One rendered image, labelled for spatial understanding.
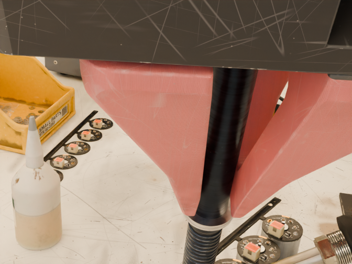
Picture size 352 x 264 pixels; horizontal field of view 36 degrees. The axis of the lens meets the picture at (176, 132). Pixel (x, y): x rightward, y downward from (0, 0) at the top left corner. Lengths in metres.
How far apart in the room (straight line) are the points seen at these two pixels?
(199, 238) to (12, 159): 0.36
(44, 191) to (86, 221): 0.07
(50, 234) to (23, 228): 0.02
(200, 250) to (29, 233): 0.24
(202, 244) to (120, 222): 0.26
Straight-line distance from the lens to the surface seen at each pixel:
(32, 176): 0.38
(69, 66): 0.68
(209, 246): 0.17
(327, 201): 0.49
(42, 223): 0.40
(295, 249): 0.34
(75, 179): 0.48
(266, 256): 0.32
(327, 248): 0.24
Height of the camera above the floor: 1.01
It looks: 28 degrees down
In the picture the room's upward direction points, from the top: 4 degrees clockwise
